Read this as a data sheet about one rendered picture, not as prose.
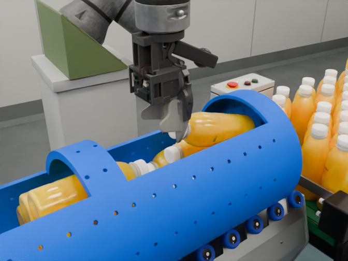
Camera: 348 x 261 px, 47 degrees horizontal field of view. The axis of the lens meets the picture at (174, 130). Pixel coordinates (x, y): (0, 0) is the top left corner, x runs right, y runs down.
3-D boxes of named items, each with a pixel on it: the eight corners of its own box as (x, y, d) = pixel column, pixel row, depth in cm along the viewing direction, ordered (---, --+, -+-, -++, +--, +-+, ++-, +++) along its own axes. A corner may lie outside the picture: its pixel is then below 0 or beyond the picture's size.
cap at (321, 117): (330, 121, 108) (332, 116, 108) (325, 127, 106) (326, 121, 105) (317, 117, 111) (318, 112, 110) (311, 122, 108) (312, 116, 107)
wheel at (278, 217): (265, 201, 95) (271, 201, 94) (279, 202, 98) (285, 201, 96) (266, 220, 94) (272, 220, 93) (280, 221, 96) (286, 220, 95)
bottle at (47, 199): (48, 240, 64) (144, 197, 74) (44, 209, 60) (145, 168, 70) (31, 212, 69) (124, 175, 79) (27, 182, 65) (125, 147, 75)
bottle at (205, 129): (226, 134, 94) (165, 134, 81) (238, 109, 91) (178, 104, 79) (246, 151, 89) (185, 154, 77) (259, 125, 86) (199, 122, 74)
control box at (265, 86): (209, 113, 134) (210, 84, 129) (250, 98, 144) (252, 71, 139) (230, 124, 127) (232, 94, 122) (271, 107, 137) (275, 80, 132)
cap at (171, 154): (185, 159, 87) (178, 162, 86) (176, 162, 90) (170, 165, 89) (178, 143, 87) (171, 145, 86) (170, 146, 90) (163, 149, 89)
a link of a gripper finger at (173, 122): (157, 149, 73) (150, 102, 69) (182, 140, 76) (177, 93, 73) (167, 154, 70) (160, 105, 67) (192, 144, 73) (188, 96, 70)
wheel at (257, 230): (243, 214, 91) (248, 213, 90) (258, 214, 94) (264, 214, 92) (244, 234, 90) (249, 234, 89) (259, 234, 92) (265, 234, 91)
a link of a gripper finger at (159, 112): (135, 132, 78) (138, 91, 72) (160, 123, 81) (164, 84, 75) (144, 141, 76) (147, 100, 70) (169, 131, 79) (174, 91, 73)
